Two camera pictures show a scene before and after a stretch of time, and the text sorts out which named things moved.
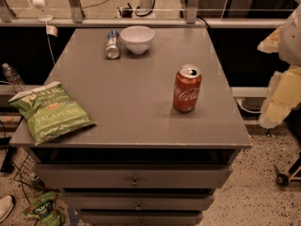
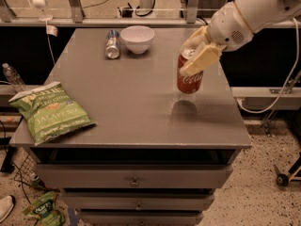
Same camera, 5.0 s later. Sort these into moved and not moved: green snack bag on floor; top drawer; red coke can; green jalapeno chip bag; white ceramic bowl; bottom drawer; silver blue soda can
Moved: red coke can
Not moved: green jalapeno chip bag; silver blue soda can; green snack bag on floor; top drawer; bottom drawer; white ceramic bowl
